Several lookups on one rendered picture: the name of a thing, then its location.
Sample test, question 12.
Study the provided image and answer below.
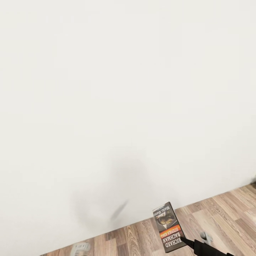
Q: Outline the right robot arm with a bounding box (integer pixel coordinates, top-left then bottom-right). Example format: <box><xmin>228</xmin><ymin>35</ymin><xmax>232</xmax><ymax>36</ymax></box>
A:
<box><xmin>181</xmin><ymin>231</ymin><xmax>234</xmax><ymax>256</ymax></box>

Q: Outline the hardback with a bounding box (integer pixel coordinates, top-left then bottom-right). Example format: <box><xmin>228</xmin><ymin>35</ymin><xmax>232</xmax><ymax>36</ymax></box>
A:
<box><xmin>153</xmin><ymin>202</ymin><xmax>187</xmax><ymax>253</ymax></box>

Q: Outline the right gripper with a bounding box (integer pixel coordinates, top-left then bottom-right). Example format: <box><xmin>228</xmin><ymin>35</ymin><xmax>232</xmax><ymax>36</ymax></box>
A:
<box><xmin>181</xmin><ymin>237</ymin><xmax>219</xmax><ymax>256</ymax></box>

